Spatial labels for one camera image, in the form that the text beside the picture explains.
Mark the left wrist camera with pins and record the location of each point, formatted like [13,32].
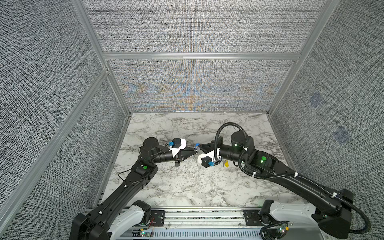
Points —
[177,145]

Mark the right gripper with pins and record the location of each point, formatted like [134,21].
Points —
[204,147]

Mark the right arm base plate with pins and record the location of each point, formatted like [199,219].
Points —
[259,217]

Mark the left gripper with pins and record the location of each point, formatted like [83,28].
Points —
[184,156]

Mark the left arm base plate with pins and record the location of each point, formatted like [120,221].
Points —
[157,218]

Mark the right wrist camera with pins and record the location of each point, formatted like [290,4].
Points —
[208,160]

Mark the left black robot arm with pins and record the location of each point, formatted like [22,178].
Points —
[108,221]

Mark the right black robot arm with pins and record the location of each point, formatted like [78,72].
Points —
[332,216]

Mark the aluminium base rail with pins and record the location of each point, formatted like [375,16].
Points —
[229,224]

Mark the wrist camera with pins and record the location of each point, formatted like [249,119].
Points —
[177,145]
[208,160]

